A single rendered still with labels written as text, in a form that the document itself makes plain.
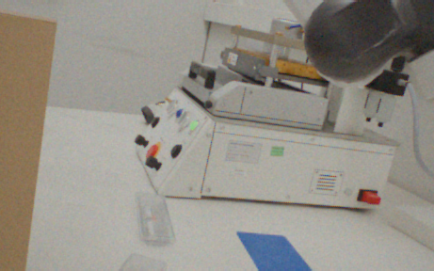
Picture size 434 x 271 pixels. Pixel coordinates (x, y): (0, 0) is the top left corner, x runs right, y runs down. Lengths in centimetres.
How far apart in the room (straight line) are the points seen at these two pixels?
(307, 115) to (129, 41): 161
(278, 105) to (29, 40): 63
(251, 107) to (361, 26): 51
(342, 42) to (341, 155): 62
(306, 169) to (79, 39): 163
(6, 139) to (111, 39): 202
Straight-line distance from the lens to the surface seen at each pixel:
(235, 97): 97
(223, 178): 100
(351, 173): 114
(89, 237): 79
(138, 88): 258
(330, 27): 51
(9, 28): 49
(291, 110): 102
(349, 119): 111
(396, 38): 51
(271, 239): 90
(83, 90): 251
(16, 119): 50
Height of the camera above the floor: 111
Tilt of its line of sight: 13 degrees down
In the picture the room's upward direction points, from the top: 12 degrees clockwise
